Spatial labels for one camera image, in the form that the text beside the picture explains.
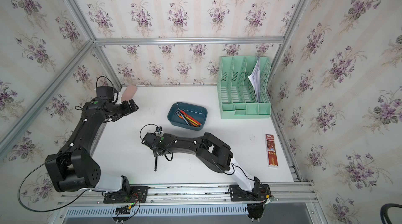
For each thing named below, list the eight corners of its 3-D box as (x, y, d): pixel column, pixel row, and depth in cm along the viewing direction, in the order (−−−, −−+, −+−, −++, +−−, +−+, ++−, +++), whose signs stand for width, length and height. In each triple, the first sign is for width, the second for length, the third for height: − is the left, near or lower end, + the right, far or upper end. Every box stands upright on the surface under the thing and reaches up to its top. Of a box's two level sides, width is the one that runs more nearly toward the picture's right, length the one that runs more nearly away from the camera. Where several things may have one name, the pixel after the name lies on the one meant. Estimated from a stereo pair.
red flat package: (268, 166, 84) (269, 165, 83) (265, 134, 96) (266, 133, 95) (276, 167, 84) (278, 166, 82) (272, 136, 96) (274, 134, 94)
